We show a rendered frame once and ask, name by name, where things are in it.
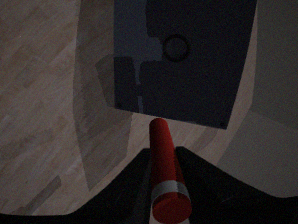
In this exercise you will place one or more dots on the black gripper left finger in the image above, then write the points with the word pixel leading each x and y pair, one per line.
pixel 126 200

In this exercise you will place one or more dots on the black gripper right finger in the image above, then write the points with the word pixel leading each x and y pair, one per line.
pixel 218 198

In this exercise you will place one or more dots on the grey sloped panel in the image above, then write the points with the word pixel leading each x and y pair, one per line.
pixel 181 59

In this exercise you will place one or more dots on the dark red peg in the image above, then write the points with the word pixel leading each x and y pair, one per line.
pixel 170 198

